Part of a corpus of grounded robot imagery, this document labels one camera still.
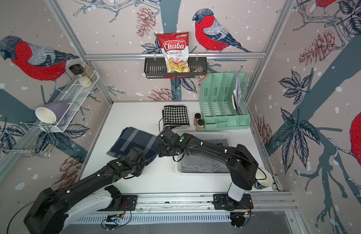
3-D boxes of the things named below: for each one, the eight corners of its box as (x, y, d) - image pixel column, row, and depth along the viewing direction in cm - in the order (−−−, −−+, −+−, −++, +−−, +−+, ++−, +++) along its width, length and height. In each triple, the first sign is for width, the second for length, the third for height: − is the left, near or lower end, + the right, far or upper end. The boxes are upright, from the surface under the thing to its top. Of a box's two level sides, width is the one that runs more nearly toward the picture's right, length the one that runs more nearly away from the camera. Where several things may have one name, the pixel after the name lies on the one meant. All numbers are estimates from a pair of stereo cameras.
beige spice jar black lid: (195, 131, 104) (196, 124, 97) (198, 126, 107) (199, 118, 100) (200, 134, 103) (201, 126, 95) (203, 128, 106) (205, 121, 98)
